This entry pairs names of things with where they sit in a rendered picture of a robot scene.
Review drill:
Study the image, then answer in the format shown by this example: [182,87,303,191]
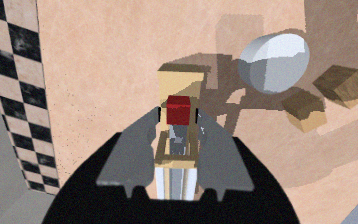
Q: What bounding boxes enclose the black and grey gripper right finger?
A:
[195,108,301,224]

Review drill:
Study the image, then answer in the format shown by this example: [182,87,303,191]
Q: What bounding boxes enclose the dark red cube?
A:
[166,95,191,125]

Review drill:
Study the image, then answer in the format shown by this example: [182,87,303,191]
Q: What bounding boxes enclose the brown wooden cube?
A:
[312,65,358,109]
[281,90,327,134]

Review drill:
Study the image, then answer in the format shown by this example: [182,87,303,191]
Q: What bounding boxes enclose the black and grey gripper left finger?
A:
[42,106,161,224]

